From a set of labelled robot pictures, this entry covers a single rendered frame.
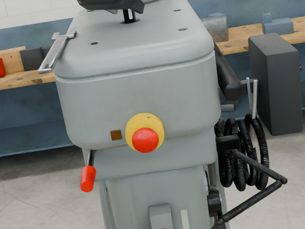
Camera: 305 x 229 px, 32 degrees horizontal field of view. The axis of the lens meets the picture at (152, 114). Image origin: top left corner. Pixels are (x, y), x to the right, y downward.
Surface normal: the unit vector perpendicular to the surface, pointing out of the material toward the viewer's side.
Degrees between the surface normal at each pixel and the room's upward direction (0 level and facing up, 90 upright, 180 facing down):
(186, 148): 90
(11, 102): 90
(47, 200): 0
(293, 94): 90
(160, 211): 0
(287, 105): 90
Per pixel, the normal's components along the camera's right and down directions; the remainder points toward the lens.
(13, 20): 0.04, 0.36
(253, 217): -0.15, -0.92
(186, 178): 0.33, 0.29
